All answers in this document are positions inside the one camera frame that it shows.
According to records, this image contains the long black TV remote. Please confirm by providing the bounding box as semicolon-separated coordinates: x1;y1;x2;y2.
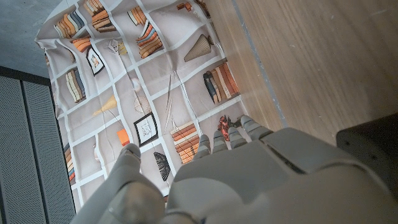
335;112;398;200

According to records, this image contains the printed bookshelf backdrop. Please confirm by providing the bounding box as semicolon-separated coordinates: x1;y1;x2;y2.
34;0;249;215

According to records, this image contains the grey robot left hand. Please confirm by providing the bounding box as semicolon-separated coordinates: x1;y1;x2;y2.
70;114;398;224

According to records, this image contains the dark grey partition panel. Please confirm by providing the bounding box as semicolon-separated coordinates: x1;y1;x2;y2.
0;65;77;224

